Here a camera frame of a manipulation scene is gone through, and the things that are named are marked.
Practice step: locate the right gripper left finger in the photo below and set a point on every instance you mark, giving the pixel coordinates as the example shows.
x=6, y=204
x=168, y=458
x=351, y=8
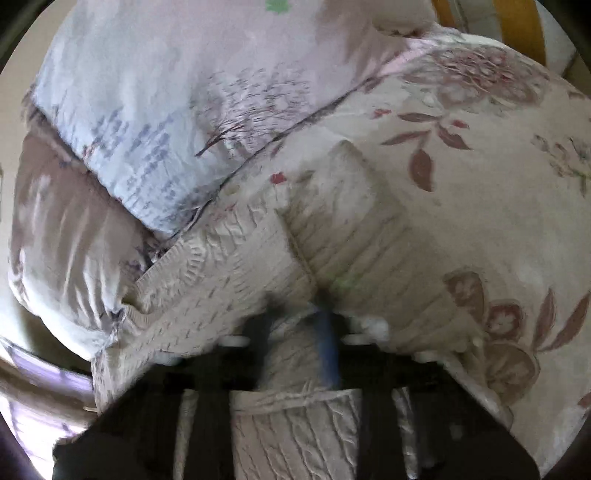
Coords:
x=135, y=437

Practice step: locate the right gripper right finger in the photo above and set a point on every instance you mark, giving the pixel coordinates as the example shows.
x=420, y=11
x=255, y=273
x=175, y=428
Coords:
x=455, y=436

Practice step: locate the beige cable knit sweater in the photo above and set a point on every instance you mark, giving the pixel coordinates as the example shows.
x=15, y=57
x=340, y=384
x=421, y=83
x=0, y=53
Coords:
x=277, y=295

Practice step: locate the mauve pink pillow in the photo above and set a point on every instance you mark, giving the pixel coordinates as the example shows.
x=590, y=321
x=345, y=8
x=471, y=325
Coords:
x=75, y=252

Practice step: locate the floral bed quilt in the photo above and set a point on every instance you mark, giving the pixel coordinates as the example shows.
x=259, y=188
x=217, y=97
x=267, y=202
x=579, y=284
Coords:
x=446, y=206

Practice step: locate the pink tree print pillow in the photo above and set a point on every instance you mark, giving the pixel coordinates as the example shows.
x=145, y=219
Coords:
x=164, y=100

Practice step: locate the wooden padded headboard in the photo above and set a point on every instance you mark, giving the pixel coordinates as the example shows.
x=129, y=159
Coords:
x=526, y=26

